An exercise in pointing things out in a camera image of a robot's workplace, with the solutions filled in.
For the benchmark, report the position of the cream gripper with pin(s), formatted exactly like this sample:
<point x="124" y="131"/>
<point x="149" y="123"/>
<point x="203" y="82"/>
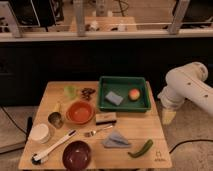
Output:
<point x="167" y="116"/>

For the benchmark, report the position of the green pepper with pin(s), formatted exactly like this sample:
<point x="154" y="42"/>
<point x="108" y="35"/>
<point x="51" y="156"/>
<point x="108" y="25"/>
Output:
<point x="143" y="150"/>

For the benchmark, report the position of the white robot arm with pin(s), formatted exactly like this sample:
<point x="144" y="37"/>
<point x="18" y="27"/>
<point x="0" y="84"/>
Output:
<point x="185" y="82"/>

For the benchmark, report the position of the orange red bowl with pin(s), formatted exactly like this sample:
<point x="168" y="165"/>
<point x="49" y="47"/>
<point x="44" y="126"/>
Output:
<point x="80" y="112"/>

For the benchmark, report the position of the dark maroon bowl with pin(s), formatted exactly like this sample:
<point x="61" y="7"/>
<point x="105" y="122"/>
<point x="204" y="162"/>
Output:
<point x="76" y="156"/>

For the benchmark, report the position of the peach fruit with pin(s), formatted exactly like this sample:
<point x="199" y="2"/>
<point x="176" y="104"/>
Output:
<point x="134" y="94"/>

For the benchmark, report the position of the green plastic tray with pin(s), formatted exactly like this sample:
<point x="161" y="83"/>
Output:
<point x="121" y="86"/>

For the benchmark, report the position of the grey folded cloth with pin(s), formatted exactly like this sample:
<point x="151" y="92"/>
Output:
<point x="116" y="140"/>

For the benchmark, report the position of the blue sponge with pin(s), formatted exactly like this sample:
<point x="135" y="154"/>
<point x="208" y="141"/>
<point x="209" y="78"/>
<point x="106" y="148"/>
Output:
<point x="114" y="98"/>

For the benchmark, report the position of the wooden block with black edge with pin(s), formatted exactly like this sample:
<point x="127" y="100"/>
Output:
<point x="104" y="118"/>

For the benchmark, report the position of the silver fork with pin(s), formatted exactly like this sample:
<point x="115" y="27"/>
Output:
<point x="94" y="132"/>

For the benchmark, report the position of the wooden folding table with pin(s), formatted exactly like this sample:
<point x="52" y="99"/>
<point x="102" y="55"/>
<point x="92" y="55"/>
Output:
<point x="136" y="127"/>

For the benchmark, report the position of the small green cup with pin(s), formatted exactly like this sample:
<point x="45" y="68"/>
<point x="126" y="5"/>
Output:
<point x="70" y="92"/>

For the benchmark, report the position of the yellow-green small object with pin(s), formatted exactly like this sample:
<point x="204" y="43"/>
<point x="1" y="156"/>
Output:
<point x="57" y="107"/>

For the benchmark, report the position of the small metal cup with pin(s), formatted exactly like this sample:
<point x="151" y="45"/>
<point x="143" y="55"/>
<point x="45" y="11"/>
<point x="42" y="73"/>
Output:
<point x="55" y="119"/>

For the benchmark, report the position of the white round container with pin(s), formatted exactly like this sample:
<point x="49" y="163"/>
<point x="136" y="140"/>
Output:
<point x="40" y="133"/>

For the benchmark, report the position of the white dish brush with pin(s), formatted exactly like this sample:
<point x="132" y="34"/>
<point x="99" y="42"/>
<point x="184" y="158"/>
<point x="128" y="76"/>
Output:
<point x="37" y="158"/>

